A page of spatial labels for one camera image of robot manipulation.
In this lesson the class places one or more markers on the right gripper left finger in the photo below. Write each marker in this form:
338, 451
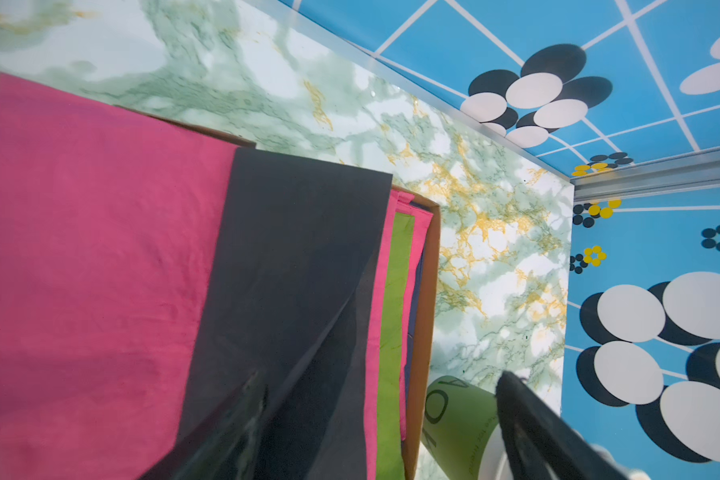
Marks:
226, 444

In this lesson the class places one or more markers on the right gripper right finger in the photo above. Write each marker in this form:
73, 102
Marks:
538, 444

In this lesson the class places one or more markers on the black top napkin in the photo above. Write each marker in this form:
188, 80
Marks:
290, 295

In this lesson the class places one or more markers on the stack of paper cups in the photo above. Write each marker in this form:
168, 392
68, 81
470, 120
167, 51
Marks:
461, 431

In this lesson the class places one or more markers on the stack of coloured napkins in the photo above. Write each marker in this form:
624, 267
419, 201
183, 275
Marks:
109, 220

